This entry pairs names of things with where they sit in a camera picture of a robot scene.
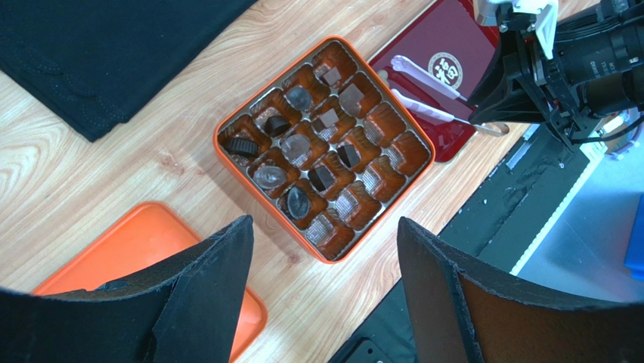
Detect pale heart chocolate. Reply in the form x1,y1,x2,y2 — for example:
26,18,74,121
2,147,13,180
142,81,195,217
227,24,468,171
377,70,390,88

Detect brown leaf chocolate centre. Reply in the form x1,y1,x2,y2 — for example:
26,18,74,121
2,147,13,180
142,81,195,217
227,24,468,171
280,134,311,161

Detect square milk chocolate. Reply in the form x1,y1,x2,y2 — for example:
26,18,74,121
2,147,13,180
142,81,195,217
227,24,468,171
339,83,364,116

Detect light leaf chocolate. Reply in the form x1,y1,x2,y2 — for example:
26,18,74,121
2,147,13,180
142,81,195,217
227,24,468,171
252,166,286,190

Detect dark heart chocolate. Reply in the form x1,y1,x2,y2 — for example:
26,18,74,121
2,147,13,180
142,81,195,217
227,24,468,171
286,85,313,112

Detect rectangular milk chocolate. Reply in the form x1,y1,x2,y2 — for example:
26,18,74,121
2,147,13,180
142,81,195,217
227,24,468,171
311,108,339,132

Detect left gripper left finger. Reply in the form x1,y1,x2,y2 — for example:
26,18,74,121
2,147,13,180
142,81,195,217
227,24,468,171
1,216,254,362

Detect red lacquer tray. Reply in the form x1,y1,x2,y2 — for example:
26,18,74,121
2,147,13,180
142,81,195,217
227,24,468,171
369,0,499,163

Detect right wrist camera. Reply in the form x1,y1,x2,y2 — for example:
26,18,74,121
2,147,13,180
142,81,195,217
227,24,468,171
473,0,559,60

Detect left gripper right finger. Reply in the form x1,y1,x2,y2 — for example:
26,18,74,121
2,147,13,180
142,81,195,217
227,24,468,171
397,217,643,362

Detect black cloth mat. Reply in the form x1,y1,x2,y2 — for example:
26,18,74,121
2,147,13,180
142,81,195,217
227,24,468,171
1,1,251,141

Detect dark leaf chocolate front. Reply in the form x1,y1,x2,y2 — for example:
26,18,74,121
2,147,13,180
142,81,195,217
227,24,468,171
286,186,311,219

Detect blue plastic box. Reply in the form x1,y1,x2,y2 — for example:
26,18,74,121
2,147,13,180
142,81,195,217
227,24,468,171
624,195,644,281

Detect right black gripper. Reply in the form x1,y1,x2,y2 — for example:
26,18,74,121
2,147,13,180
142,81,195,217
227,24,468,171
467,1,643,146

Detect orange tin lid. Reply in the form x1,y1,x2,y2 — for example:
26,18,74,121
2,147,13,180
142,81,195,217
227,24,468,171
36,202,268,362

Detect dark square chocolate right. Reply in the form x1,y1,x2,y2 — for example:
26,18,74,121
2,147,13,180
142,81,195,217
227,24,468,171
336,144,361,169

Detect orange chocolate box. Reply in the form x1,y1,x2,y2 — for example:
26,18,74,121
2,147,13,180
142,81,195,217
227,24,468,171
212,36,435,264

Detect dark square chocolate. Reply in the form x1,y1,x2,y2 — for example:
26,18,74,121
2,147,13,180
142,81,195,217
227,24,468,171
336,144,361,169
308,165,334,191

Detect pink handled metal tongs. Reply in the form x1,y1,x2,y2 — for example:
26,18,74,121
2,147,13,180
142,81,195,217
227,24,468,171
390,54,509,137

